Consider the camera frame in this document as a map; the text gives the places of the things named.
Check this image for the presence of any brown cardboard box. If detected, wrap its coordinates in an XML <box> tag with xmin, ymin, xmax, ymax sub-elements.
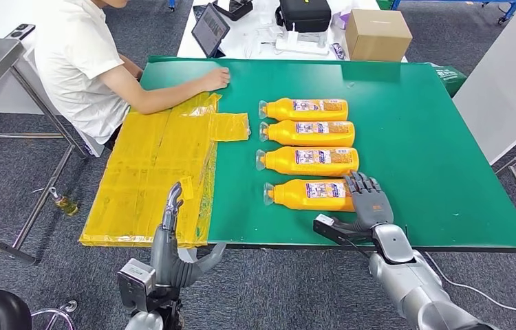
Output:
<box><xmin>344</xmin><ymin>9</ymin><xmax>414</xmax><ymax>63</ymax></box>

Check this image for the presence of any pale plastic bag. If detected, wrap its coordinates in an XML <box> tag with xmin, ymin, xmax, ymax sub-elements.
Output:
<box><xmin>332</xmin><ymin>6</ymin><xmax>354</xmax><ymax>29</ymax></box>

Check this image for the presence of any black device box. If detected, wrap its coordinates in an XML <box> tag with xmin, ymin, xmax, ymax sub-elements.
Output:
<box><xmin>212</xmin><ymin>0</ymin><xmax>255</xmax><ymax>22</ymax></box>

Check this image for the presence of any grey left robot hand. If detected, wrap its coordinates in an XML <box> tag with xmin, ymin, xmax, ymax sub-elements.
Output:
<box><xmin>149</xmin><ymin>181</ymin><xmax>227</xmax><ymax>289</ymax></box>

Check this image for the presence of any white floor cable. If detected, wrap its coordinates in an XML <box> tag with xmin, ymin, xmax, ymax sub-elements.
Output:
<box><xmin>424</xmin><ymin>252</ymin><xmax>516</xmax><ymax>327</ymax></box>

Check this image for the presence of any white chair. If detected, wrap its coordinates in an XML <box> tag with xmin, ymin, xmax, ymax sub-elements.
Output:
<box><xmin>82</xmin><ymin>136</ymin><xmax>106</xmax><ymax>158</ymax></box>

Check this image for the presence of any blue metal cart frame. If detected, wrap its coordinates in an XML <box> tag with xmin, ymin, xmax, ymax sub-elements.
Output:
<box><xmin>390</xmin><ymin>0</ymin><xmax>516</xmax><ymax>25</ymax></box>

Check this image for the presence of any white table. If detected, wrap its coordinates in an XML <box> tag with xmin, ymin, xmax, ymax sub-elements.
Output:
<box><xmin>176</xmin><ymin>0</ymin><xmax>409</xmax><ymax>63</ymax></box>

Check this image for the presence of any dark tablet on stand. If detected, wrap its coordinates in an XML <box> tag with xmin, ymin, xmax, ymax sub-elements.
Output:
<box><xmin>191</xmin><ymin>3</ymin><xmax>232</xmax><ymax>58</ymax></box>

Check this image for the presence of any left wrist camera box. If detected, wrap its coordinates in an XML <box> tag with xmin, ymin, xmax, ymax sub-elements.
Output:
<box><xmin>117</xmin><ymin>258</ymin><xmax>156</xmax><ymax>315</ymax></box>

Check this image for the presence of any white power strip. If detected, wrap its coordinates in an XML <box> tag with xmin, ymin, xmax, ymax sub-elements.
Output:
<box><xmin>275</xmin><ymin>23</ymin><xmax>330</xmax><ymax>56</ymax></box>

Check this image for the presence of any yellow taped cardboard sheet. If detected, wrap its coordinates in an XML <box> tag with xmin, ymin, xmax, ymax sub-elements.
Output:
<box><xmin>78</xmin><ymin>92</ymin><xmax>250</xmax><ymax>249</ymax></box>

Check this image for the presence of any person's right hand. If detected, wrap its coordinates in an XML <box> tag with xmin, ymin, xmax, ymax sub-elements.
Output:
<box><xmin>201</xmin><ymin>67</ymin><xmax>232</xmax><ymax>92</ymax></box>

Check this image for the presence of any chrome stool footrest ring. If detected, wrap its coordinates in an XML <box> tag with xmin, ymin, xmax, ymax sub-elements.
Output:
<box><xmin>30</xmin><ymin>299</ymin><xmax>78</xmax><ymax>330</ymax></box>

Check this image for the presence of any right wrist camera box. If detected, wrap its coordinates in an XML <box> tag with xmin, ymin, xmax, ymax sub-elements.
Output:
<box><xmin>312</xmin><ymin>214</ymin><xmax>375</xmax><ymax>249</ymax></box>

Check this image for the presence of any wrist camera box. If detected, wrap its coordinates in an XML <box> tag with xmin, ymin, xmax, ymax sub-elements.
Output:
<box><xmin>312</xmin><ymin>214</ymin><xmax>375</xmax><ymax>249</ymax></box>
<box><xmin>117</xmin><ymin>258</ymin><xmax>156</xmax><ymax>315</ymax></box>

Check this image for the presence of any small yellow-green bottle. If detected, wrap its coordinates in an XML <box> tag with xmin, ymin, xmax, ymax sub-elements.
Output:
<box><xmin>48</xmin><ymin>186</ymin><xmax>80</xmax><ymax>217</ymax></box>

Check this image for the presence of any green bag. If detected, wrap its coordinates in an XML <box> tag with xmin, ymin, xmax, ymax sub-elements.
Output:
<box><xmin>427</xmin><ymin>63</ymin><xmax>469</xmax><ymax>98</ymax></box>

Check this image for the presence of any white table foot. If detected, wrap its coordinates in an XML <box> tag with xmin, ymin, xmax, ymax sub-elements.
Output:
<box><xmin>178</xmin><ymin>247</ymin><xmax>200</xmax><ymax>264</ymax></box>

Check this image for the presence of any person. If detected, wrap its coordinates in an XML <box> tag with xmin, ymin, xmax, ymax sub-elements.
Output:
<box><xmin>33</xmin><ymin>0</ymin><xmax>232</xmax><ymax>158</ymax></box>

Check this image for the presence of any orange detergent bottle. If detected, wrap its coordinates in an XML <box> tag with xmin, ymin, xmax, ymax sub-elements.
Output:
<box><xmin>255</xmin><ymin>146</ymin><xmax>360</xmax><ymax>177</ymax></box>
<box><xmin>263</xmin><ymin>178</ymin><xmax>357</xmax><ymax>212</ymax></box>
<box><xmin>259</xmin><ymin>120</ymin><xmax>356</xmax><ymax>148</ymax></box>
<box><xmin>258</xmin><ymin>97</ymin><xmax>349</xmax><ymax>122</ymax></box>

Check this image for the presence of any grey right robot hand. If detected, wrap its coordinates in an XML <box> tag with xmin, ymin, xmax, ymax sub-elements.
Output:
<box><xmin>330</xmin><ymin>170</ymin><xmax>395</xmax><ymax>233</ymax></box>

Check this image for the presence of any black carry case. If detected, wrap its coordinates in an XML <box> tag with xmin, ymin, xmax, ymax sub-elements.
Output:
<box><xmin>275</xmin><ymin>0</ymin><xmax>333</xmax><ymax>34</ymax></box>

